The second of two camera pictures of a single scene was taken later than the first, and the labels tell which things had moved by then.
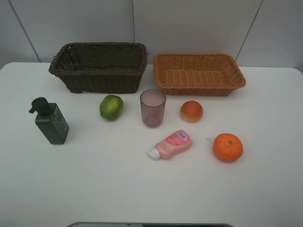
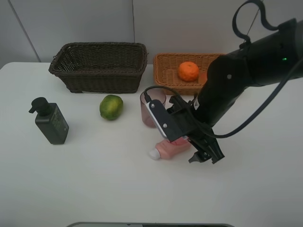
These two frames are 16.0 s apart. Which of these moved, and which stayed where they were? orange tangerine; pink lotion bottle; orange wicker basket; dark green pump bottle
Moved: orange tangerine
Stayed: dark green pump bottle; pink lotion bottle; orange wicker basket
